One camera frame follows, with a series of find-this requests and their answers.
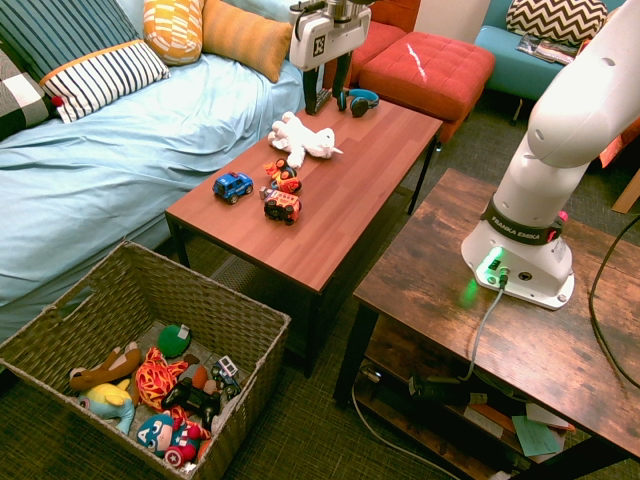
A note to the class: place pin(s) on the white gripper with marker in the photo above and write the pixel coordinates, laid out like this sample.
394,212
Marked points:
325,40

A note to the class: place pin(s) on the white stuffed toy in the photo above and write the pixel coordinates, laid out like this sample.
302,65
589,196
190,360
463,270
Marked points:
300,140

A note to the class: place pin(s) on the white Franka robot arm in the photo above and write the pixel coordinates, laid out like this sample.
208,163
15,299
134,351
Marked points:
575,125

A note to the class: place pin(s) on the orange toy monster truck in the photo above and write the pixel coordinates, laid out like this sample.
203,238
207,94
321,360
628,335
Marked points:
284,176

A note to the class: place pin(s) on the small silver toy piece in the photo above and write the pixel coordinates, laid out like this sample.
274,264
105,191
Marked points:
263,193

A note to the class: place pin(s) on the red toy fire truck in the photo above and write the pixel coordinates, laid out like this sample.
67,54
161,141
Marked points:
283,206

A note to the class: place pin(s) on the blue toy police car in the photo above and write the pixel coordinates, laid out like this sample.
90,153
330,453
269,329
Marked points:
233,186

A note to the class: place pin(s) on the woven wicker basket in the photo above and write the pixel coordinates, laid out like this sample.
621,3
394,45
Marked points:
225,310

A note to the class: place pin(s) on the small dark toy vehicle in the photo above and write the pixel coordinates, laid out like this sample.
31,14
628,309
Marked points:
225,372

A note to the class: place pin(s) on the brown orange soft toy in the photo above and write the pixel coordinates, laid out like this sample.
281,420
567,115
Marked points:
201,376

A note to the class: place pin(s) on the flame pattern plush toy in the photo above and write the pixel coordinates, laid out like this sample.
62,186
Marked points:
155,380

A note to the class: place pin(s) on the brown stuffed dog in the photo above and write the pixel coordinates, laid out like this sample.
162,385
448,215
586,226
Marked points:
107,370

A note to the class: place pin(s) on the yellow blue plush toy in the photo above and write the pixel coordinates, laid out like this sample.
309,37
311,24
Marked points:
107,402

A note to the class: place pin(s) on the Captain America plush toy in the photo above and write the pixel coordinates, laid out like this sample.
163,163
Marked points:
155,435

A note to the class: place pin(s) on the blue black headphones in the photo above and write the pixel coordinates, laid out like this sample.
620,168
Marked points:
359,102

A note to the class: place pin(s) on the red armchair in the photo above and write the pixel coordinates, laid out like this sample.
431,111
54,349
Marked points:
387,35

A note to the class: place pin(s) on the orange ribbed pillow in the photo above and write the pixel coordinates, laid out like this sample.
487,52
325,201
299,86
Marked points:
245,37

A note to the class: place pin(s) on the red tufted ottoman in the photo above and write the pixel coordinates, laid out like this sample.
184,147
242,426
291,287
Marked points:
425,70

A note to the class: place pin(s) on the red wood coffee table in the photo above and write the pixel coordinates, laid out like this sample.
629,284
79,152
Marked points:
350,200

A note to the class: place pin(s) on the yellow white patterned pillow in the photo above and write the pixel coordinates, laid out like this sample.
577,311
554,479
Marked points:
172,30

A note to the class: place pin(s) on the teal sofa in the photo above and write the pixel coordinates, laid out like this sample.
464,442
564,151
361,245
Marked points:
505,65

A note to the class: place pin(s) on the rustic brown wooden table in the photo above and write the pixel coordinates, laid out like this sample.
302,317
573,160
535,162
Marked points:
425,260

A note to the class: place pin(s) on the light blue covered sofa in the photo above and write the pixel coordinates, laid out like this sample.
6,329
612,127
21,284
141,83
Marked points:
125,165

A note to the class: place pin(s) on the magazines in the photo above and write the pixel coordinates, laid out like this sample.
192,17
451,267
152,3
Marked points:
545,49

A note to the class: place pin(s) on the white navy striped pillow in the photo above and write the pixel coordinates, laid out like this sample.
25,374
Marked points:
100,80

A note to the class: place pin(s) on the black white chevron pillow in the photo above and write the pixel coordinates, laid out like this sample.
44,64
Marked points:
555,20

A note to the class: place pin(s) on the dark teal striped pillow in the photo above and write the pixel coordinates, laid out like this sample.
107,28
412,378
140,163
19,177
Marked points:
60,30

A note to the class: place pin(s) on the green ball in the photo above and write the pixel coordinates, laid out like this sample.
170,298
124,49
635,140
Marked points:
173,341

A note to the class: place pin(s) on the orange fabric cushion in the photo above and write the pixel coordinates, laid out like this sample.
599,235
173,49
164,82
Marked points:
620,145

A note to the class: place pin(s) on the black white checked pillow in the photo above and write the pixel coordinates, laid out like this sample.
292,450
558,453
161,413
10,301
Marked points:
20,100

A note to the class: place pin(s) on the light wooden furniture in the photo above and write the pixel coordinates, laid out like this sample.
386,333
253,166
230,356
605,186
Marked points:
630,195

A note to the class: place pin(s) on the black power device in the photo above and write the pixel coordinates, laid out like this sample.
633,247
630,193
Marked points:
435,390

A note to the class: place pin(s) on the black game controller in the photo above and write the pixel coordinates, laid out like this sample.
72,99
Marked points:
192,397

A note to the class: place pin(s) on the teal paper sheet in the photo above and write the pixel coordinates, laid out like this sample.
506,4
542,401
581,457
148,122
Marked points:
535,436

